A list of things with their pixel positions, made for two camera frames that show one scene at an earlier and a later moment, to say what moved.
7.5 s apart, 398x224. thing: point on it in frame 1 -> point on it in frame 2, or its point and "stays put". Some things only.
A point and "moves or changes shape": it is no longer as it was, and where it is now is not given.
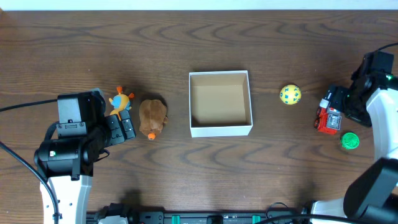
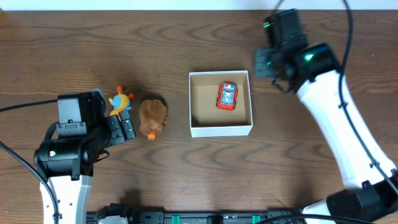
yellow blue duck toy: (120, 102) stays put
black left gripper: (115, 130) stays put
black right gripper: (364, 119) -> (259, 56)
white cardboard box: (220, 104) stays put
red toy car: (328, 121) moves or changes shape
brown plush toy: (152, 117) stays put
